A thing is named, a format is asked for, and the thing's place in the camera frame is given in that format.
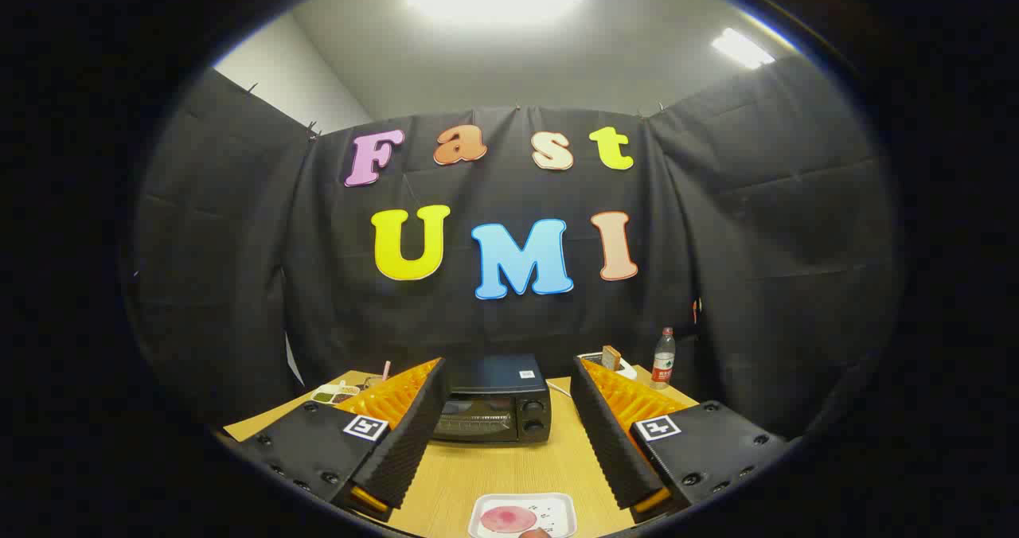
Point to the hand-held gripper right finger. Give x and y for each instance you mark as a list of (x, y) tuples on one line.
[(609, 442)]

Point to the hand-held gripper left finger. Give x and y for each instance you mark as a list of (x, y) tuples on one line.
[(410, 450)]

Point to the white square food tray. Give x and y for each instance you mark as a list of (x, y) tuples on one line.
[(557, 514)]

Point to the black toaster oven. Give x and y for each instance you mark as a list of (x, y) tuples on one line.
[(497, 379)]

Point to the round pink food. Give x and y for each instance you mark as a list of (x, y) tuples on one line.
[(508, 519)]

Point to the white slot toaster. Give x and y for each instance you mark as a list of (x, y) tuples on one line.
[(626, 371)]

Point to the brown bread slice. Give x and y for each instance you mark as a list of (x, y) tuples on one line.
[(611, 358)]

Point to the divided snack dish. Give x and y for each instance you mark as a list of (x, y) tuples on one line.
[(334, 393)]

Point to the clear water bottle red label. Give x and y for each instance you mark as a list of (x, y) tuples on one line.
[(662, 363)]

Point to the black backdrop cloth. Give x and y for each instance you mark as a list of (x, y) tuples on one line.
[(239, 283)]

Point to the small ceiling light panel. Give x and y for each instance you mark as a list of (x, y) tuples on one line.
[(742, 48)]

